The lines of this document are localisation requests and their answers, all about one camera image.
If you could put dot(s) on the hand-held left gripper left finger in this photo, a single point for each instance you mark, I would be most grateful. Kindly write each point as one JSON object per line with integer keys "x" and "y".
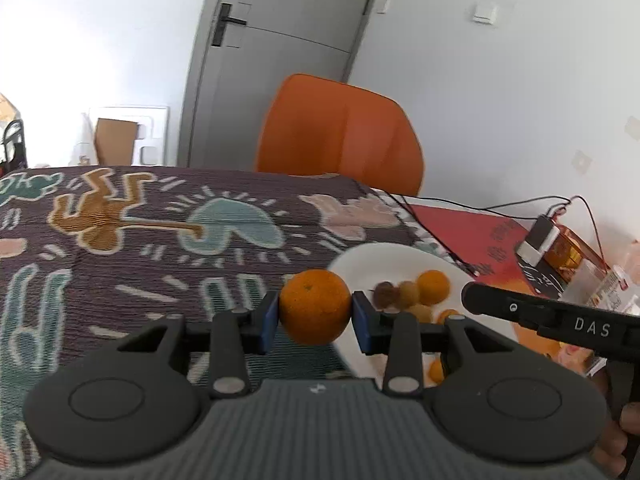
{"x": 270, "y": 320}

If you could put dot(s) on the white plate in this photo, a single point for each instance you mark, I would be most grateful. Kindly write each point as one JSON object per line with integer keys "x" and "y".
{"x": 380, "y": 270}

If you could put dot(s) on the yellow-green round fruit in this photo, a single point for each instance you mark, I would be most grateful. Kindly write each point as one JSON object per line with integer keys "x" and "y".
{"x": 407, "y": 292}

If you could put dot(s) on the white foam panel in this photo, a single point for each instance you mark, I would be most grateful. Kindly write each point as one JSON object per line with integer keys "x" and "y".
{"x": 152, "y": 135}

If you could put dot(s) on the white wall switch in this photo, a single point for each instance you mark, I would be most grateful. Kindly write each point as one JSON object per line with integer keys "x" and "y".
{"x": 486, "y": 13}

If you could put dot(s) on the peeled tangerine piece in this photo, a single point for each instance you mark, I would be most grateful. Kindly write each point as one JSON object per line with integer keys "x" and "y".
{"x": 532, "y": 341}

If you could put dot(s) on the white wall outlet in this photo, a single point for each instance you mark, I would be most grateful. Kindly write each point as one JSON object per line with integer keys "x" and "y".
{"x": 581, "y": 162}
{"x": 633, "y": 125}

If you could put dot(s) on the small yellow fruit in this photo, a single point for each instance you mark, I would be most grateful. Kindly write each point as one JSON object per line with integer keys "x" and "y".
{"x": 421, "y": 312}

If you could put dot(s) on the red paper mat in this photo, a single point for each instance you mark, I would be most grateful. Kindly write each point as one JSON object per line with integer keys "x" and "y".
{"x": 480, "y": 237}

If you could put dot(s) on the dark brown round fruit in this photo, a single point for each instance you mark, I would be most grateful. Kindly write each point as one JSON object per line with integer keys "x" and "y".
{"x": 385, "y": 294}

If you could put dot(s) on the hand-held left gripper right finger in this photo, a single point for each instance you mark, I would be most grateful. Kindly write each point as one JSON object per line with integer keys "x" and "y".
{"x": 361, "y": 322}

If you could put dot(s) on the cardboard box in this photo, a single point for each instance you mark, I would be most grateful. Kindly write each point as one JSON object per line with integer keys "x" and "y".
{"x": 115, "y": 141}

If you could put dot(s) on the small orange kumquat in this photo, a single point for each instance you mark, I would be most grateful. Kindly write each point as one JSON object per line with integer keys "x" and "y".
{"x": 433, "y": 287}
{"x": 446, "y": 316}
{"x": 436, "y": 371}

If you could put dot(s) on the printed blanket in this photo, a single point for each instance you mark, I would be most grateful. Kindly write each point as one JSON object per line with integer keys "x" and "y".
{"x": 150, "y": 270}

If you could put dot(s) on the white grey power bank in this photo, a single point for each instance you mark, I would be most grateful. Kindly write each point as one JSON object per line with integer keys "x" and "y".
{"x": 539, "y": 239}

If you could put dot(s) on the person's right hand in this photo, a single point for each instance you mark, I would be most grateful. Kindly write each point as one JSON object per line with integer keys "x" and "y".
{"x": 612, "y": 447}

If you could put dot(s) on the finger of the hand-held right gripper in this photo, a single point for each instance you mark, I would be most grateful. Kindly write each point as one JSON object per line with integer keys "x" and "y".
{"x": 500, "y": 302}

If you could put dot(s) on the large orange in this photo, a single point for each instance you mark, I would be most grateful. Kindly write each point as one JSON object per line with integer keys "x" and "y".
{"x": 315, "y": 307}

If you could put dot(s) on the orange chair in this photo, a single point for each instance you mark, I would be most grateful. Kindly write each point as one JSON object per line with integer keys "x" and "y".
{"x": 340, "y": 130}

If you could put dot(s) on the printed packet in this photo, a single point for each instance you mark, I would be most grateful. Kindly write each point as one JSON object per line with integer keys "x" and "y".
{"x": 617, "y": 287}

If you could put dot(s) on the orange box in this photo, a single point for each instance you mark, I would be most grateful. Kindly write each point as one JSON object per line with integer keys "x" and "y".
{"x": 570, "y": 255}

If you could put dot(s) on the grey door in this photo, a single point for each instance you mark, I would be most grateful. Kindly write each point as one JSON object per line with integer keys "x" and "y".
{"x": 280, "y": 70}

